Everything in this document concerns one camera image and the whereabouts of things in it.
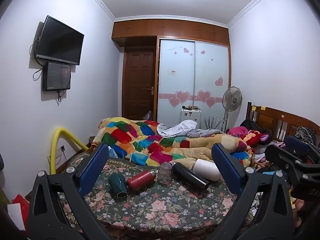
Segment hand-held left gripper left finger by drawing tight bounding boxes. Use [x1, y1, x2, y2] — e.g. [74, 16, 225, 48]
[26, 142, 110, 240]

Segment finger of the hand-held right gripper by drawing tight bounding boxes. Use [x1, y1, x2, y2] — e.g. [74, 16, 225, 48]
[264, 144, 320, 180]
[286, 135, 320, 164]

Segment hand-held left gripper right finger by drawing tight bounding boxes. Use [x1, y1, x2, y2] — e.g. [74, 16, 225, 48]
[211, 142, 294, 240]

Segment clear glass cup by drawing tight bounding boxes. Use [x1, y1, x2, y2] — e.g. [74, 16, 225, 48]
[157, 162, 173, 184]

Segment dark green cup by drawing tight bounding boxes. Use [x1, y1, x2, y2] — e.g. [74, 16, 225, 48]
[108, 172, 129, 202]

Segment black white patterned cloth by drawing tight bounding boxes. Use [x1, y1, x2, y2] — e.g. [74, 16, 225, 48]
[296, 127, 317, 141]

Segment pile of clothes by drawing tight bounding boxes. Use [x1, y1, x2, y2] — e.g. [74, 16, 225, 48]
[251, 140, 288, 172]

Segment white thermos bottle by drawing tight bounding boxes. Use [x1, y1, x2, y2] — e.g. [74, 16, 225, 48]
[192, 158, 222, 181]

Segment red plush toy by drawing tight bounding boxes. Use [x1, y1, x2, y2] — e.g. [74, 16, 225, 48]
[246, 129, 269, 147]

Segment wooden headboard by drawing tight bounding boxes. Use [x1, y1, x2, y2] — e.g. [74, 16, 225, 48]
[246, 102, 320, 144]

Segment black thermos bottle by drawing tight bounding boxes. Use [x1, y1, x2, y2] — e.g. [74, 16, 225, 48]
[172, 162, 210, 191]

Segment pink clothing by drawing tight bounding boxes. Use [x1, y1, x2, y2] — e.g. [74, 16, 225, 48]
[226, 126, 250, 137]

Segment black bag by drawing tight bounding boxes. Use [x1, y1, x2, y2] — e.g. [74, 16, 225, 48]
[240, 118, 271, 135]

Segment dry black branches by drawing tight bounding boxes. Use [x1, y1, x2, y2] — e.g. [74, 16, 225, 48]
[204, 116, 223, 131]

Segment yellow foam tube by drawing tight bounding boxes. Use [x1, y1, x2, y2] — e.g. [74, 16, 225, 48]
[50, 127, 88, 175]

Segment red thermos bottle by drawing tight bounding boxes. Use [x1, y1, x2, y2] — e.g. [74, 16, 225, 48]
[127, 169, 157, 190]

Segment grey crumpled cloth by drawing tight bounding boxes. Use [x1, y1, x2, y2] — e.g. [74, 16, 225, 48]
[157, 120, 223, 138]

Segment white box appliance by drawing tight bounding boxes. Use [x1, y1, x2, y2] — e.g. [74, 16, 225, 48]
[180, 106, 202, 130]

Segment colourful patchwork blanket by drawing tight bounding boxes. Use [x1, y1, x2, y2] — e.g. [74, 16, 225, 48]
[91, 117, 253, 167]

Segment standing electric fan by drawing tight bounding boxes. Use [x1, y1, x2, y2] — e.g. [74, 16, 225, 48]
[222, 86, 242, 133]

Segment floral bedsheet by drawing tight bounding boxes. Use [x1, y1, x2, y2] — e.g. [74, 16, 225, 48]
[56, 152, 260, 234]

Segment red box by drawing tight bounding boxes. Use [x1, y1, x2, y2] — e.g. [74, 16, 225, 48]
[11, 194, 31, 228]

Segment white paper sheet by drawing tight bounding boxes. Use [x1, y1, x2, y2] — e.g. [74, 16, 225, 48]
[7, 203, 27, 231]

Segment frosted sliding-door wardrobe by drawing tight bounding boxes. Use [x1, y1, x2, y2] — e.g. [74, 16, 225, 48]
[156, 37, 230, 131]

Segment brown wooden door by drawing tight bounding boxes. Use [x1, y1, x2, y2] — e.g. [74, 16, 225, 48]
[122, 46, 157, 121]

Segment wooden overhead cabinet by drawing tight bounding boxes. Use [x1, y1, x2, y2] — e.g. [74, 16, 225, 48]
[111, 19, 230, 47]

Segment black hanging cable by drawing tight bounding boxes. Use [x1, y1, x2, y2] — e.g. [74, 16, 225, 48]
[57, 89, 68, 103]

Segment small black wall monitor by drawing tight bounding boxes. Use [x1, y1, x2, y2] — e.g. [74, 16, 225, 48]
[42, 61, 72, 92]

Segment black looped cable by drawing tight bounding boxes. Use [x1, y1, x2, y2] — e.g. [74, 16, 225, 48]
[33, 66, 45, 82]

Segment wall-mounted black television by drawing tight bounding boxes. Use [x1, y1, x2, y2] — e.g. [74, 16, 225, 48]
[36, 15, 85, 66]

